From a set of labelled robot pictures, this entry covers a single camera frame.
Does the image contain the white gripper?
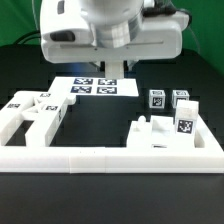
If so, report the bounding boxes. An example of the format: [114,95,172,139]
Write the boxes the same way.
[41,18,182,63]

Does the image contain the white chair back frame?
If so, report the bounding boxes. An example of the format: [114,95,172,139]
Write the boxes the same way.
[0,91,76,148]

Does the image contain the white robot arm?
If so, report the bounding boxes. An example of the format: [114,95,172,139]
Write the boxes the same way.
[40,0,191,63]

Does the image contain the small white marker block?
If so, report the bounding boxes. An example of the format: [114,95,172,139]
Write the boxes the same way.
[105,62,124,79]

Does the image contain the black cable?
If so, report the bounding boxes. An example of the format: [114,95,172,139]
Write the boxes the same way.
[13,31,42,46]

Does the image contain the white chair seat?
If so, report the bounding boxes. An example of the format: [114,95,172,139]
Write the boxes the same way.
[126,115,194,150]

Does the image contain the white marker base sheet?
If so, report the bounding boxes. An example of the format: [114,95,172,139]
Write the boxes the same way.
[49,77,139,97]

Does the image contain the white U-shaped obstacle frame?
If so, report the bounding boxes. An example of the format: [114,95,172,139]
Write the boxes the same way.
[0,119,224,174]

